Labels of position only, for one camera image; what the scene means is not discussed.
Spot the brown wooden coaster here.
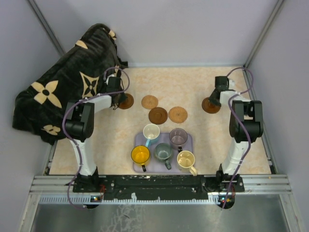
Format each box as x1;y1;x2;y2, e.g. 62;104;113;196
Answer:
119;93;134;110
201;97;221;114

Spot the woven rattan coaster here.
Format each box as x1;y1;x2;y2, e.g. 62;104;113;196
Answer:
169;106;188;123
141;95;158;109

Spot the dark wooden coaster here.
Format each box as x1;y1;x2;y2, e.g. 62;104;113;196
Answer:
148;107;168;125

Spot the purple glass mug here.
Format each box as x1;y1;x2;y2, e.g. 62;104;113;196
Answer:
169;128;188;152

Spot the cream ceramic mug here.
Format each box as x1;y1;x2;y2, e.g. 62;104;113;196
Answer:
177;150;197;176

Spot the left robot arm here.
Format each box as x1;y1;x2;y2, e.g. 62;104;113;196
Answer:
62;75;126;192

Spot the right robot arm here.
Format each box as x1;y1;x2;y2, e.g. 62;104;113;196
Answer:
206;76;264;191

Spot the black floral blanket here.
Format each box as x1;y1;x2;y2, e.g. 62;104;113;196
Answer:
12;23;127;145

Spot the white blue mug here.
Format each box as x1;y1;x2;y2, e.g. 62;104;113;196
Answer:
142;124;160;147

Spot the yellow glass mug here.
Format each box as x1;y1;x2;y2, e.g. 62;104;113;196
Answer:
131;145;151;172

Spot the grey green mug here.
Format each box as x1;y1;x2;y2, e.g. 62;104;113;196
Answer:
154;143;173;170

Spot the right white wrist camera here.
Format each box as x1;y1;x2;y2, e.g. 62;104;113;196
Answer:
228;78;236;89

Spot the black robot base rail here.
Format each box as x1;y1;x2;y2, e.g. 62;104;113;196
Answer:
70;171;245;201

